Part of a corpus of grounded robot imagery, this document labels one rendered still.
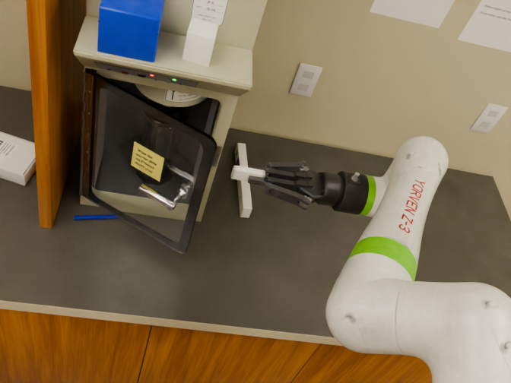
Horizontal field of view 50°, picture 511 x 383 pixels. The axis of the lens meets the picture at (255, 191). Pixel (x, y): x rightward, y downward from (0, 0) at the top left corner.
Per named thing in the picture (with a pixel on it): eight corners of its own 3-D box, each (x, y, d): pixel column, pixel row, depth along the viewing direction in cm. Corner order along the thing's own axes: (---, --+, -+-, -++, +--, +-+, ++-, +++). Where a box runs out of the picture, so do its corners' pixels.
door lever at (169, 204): (150, 178, 122) (151, 171, 120) (186, 200, 121) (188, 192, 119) (136, 193, 119) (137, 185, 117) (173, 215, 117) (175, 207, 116)
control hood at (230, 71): (83, 57, 109) (84, 13, 102) (241, 89, 115) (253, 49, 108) (71, 94, 101) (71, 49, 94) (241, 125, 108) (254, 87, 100)
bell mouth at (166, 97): (138, 50, 130) (141, 31, 126) (211, 65, 133) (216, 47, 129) (128, 98, 118) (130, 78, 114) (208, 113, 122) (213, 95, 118)
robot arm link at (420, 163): (342, 264, 100) (398, 294, 98) (368, 226, 91) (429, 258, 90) (391, 154, 124) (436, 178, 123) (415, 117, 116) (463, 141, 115)
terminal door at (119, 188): (84, 194, 139) (89, 68, 110) (185, 254, 135) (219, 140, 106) (82, 196, 139) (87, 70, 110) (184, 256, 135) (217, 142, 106)
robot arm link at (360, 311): (405, 376, 82) (388, 320, 76) (327, 364, 88) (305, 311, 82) (430, 289, 94) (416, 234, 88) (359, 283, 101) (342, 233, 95)
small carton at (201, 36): (186, 45, 103) (192, 17, 99) (212, 52, 104) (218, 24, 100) (181, 59, 100) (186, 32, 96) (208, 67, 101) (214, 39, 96)
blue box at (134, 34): (106, 20, 102) (109, -24, 95) (160, 32, 104) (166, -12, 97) (96, 52, 95) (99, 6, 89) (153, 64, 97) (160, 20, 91)
